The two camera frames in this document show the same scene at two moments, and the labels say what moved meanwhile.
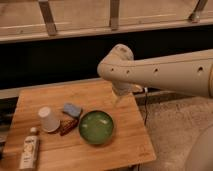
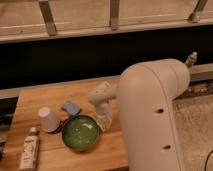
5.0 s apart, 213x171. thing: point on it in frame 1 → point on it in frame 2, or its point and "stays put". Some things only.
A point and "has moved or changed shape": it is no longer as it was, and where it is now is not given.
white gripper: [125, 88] → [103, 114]
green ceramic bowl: [96, 127] has moved or changed shape
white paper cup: [49, 121] stays put
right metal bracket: [195, 15] stays put
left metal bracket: [48, 17] stays put
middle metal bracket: [114, 22] stays put
